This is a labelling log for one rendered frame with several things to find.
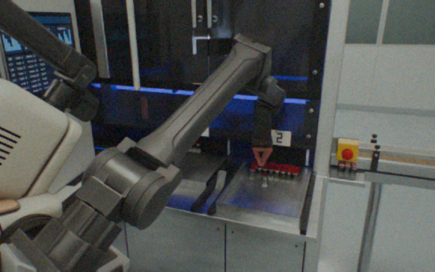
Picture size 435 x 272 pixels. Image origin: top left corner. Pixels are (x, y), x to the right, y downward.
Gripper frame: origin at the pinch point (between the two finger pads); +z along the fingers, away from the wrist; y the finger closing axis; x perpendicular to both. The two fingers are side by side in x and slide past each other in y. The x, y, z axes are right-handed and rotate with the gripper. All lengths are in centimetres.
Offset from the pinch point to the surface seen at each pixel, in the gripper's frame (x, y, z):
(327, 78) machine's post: -21.9, 10.3, -28.5
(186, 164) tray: 29.7, 17.4, 10.1
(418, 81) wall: -254, 427, 29
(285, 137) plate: -9.9, 14.0, -5.0
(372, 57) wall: -189, 443, -4
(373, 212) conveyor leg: -50, 20, 29
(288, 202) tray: -9.4, -10.1, 10.1
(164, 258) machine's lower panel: 44, 31, 69
